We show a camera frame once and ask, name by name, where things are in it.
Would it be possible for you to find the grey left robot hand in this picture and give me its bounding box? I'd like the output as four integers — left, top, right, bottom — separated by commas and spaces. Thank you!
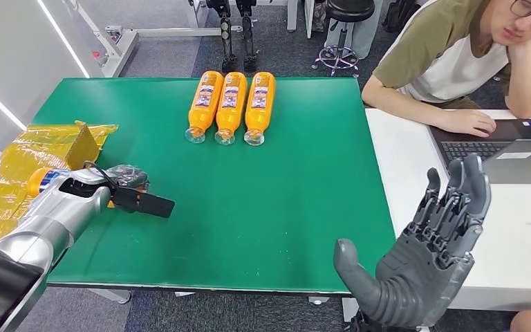
106, 164, 151, 191

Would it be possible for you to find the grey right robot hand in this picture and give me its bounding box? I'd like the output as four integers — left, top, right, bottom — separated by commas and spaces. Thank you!
333, 153, 493, 329

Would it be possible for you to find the orange bottle with clear cap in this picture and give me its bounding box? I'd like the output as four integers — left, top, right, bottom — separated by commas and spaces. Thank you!
185, 71, 225, 145
214, 71, 248, 147
243, 71, 277, 147
26, 167, 151, 210

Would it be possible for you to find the white desk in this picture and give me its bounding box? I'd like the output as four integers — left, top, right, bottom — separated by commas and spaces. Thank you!
365, 108, 531, 313

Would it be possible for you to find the yellow film wrapped cardboard box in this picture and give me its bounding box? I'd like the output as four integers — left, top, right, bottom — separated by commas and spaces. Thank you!
0, 120, 119, 252

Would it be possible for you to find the green table mat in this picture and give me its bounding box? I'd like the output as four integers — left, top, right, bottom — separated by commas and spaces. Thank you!
32, 77, 397, 295

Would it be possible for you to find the dark grey laptop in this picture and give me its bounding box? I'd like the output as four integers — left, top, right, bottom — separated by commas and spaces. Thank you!
429, 119, 531, 185

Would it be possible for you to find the black robot leg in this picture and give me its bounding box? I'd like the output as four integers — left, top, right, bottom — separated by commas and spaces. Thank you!
205, 0, 238, 73
236, 0, 260, 73

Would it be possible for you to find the person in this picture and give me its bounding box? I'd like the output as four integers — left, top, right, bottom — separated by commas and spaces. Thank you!
360, 0, 531, 138

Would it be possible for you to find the black backpack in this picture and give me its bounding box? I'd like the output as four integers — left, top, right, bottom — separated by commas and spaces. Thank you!
382, 0, 421, 34

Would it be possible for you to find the black round stool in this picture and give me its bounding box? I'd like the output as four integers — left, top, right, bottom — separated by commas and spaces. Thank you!
311, 0, 378, 77

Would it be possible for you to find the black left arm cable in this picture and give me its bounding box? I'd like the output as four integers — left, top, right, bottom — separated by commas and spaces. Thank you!
82, 160, 121, 190

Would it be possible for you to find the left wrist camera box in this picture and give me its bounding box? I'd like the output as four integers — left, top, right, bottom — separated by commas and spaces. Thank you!
111, 185, 176, 219

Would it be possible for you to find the white metal support frame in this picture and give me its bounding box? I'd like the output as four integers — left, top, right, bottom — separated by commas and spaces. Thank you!
64, 0, 243, 78

